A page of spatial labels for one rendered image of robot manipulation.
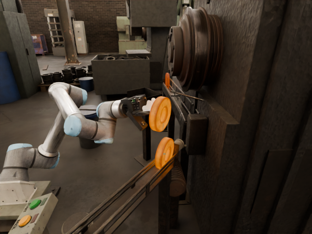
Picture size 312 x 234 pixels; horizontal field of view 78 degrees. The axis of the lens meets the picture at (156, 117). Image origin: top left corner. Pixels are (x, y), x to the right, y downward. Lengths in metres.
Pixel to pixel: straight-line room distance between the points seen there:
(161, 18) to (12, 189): 3.25
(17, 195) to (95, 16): 10.36
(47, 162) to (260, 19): 1.61
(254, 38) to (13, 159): 1.61
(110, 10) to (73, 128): 10.58
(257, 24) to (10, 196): 1.73
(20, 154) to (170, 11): 3.17
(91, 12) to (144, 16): 7.86
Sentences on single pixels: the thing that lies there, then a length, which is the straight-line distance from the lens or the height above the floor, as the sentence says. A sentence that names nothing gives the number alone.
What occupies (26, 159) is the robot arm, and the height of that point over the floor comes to 0.37.
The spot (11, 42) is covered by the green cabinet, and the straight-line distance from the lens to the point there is 4.37.
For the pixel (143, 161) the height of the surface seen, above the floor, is 0.01.
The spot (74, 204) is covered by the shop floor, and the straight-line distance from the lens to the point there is 1.77.
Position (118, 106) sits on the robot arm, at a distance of 0.93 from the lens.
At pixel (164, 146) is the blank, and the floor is 0.77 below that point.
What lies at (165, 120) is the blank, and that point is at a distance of 0.87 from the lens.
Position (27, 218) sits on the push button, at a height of 0.62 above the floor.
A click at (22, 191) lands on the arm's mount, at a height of 0.23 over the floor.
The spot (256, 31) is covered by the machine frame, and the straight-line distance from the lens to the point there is 0.84.
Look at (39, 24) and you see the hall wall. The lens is 12.30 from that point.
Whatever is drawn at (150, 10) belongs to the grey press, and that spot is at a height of 1.52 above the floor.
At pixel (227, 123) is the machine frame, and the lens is 0.89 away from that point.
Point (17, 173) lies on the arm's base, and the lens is 1.69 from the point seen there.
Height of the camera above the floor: 1.25
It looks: 25 degrees down
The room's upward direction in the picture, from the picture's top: straight up
